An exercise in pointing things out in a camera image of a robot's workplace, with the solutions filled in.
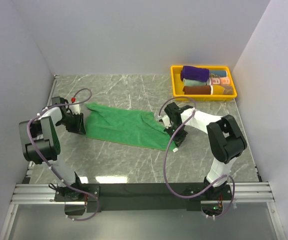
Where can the yellow plastic tray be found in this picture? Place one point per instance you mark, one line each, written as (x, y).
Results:
(178, 85)

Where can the rolled mint towel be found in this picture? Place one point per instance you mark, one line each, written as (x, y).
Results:
(193, 83)

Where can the aluminium rail frame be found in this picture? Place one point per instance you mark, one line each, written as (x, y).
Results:
(34, 215)

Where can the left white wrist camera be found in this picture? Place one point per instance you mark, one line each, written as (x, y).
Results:
(75, 109)

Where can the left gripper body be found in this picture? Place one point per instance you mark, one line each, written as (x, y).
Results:
(72, 122)

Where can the black base beam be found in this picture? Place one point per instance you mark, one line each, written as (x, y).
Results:
(132, 197)

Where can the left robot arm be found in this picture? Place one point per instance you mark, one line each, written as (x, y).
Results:
(41, 145)

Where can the green towel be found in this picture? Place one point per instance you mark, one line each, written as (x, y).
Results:
(125, 126)

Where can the purple towel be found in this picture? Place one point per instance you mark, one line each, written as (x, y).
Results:
(194, 73)

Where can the rolled pink printed towel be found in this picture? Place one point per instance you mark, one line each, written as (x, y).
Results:
(222, 81)

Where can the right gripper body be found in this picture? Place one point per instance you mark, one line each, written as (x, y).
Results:
(171, 130)

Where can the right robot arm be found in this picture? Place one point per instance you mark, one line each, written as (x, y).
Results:
(226, 141)

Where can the rolled brown towel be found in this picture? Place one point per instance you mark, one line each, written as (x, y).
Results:
(197, 90)

